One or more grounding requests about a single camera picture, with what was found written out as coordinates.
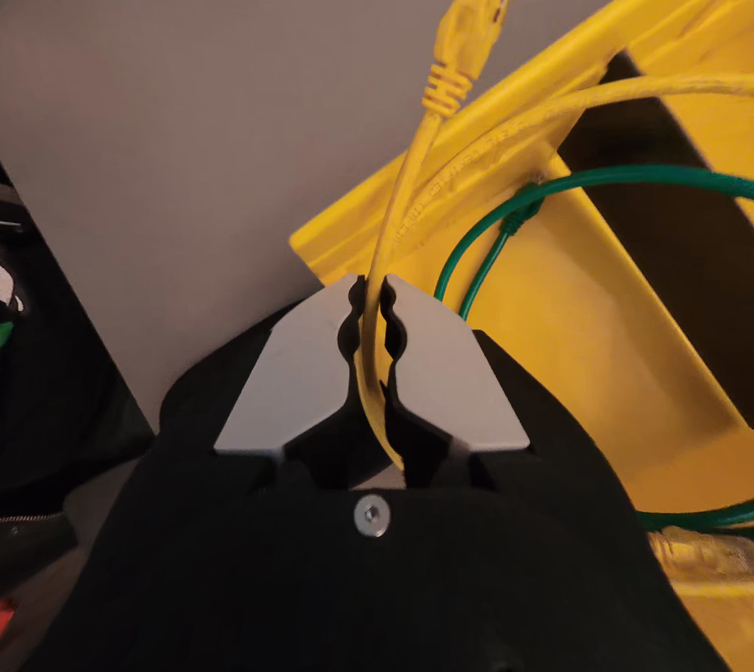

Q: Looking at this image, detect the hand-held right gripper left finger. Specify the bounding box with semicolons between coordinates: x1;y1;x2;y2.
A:
213;273;367;461

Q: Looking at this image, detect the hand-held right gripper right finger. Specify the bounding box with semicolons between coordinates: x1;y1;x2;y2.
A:
380;273;531;487

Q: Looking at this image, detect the yellow plastic bin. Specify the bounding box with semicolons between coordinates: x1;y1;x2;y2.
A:
287;0;754;672

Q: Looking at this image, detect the green ethernet cable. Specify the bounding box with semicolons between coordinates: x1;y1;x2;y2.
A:
435;164;754;536

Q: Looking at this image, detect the yellow ethernet cable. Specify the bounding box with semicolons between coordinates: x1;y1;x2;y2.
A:
353;0;754;587

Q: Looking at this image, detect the colourful printed cloth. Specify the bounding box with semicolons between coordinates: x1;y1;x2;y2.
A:
0;263;26;346

